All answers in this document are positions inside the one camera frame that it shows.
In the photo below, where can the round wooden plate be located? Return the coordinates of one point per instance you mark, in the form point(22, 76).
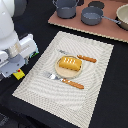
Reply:
point(66, 73)

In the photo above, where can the fork with orange handle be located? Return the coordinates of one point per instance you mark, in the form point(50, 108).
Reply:
point(66, 81)

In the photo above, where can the pink serving board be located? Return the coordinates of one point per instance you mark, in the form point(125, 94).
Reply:
point(109, 27)

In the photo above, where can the woven beige placemat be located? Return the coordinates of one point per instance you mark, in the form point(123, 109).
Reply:
point(68, 94)

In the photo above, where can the orange bread loaf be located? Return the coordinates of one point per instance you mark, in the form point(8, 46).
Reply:
point(70, 63)

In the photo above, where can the cream frying pan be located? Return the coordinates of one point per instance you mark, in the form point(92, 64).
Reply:
point(122, 15)

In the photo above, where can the light blue milk carton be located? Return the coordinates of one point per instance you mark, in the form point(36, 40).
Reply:
point(34, 53)

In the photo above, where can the yellow butter box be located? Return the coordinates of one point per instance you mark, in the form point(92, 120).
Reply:
point(19, 74)

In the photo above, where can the grey saucepan with handle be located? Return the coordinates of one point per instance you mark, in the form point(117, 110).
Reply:
point(92, 15)

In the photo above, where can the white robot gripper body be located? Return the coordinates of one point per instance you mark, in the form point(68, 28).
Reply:
point(16, 56)

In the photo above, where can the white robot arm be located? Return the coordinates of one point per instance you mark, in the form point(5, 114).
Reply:
point(8, 10)

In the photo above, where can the knife with orange handle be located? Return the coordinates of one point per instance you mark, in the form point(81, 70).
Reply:
point(79, 56)

